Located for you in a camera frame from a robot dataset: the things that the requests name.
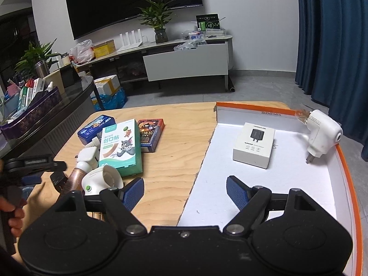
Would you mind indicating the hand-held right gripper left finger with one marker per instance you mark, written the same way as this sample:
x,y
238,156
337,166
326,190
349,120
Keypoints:
x,y
133,194

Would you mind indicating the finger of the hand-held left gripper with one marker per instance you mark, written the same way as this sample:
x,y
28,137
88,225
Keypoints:
x,y
43,165
31,179

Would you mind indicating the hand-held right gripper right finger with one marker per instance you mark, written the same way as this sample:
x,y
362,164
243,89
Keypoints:
x,y
235,191

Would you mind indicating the white cardboard tray orange edge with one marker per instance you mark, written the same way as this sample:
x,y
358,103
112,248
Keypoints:
x,y
224,161

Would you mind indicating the white round device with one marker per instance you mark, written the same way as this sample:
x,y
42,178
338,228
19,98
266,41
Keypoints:
x,y
97,178

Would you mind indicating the white charger adapter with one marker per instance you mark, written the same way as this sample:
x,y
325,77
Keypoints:
x,y
87,155

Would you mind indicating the green band-aid box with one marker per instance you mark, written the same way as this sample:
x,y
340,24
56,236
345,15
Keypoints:
x,y
120,149

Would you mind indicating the colourful card box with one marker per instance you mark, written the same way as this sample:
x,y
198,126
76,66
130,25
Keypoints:
x,y
151,135

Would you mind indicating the person's left hand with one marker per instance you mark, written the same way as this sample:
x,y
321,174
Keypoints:
x,y
16,221

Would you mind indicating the black plug adapter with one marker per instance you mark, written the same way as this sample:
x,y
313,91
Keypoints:
x,y
59,181

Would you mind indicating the copper bottle white cap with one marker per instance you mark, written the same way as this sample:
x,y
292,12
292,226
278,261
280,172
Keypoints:
x,y
74,178

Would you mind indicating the white charger box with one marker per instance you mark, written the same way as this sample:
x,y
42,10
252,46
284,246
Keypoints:
x,y
253,146

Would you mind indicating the purple tin tray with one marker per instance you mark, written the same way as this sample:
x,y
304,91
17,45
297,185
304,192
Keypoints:
x,y
28,118

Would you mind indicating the blue tin box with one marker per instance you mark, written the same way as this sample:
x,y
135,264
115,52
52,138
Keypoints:
x,y
92,129

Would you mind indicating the group of medicine boxes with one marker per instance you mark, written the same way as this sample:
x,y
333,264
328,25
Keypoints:
x,y
27,93

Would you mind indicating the black glass table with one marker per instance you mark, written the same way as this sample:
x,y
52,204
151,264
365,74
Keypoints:
x,y
72,95

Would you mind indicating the tan cardboard box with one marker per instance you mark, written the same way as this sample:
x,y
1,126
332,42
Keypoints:
x,y
54,79

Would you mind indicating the blue plastic bag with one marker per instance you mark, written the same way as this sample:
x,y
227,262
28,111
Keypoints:
x,y
112,100

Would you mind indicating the stainless steel tumbler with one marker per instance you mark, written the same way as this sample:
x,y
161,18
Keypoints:
x,y
42,69

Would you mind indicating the white cardboard box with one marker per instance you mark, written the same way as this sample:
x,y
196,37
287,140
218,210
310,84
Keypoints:
x,y
106,84

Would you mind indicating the black roll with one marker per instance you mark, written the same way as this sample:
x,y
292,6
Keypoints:
x,y
232,86

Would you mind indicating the tall leafy plant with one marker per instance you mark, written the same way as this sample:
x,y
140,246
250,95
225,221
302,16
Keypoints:
x,y
34,53

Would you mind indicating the white plastic bag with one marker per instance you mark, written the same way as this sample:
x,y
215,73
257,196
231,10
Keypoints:
x,y
82,51

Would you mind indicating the yellow box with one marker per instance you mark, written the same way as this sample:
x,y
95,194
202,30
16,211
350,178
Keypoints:
x,y
105,49

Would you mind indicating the white TV stand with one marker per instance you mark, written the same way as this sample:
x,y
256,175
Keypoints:
x,y
184,63

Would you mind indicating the white router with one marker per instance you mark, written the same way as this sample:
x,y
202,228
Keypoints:
x,y
130,44

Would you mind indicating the clear plastic containers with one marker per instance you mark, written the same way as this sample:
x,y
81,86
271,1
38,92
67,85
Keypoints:
x,y
201,34

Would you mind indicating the green and black box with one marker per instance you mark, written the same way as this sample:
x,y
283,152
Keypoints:
x,y
208,23

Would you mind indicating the potted plant dark vase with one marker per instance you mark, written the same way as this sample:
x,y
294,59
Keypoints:
x,y
156,14

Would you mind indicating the blue curtain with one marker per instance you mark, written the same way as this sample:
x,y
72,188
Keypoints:
x,y
330,34

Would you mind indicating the black television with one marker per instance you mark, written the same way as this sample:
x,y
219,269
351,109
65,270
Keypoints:
x,y
129,0

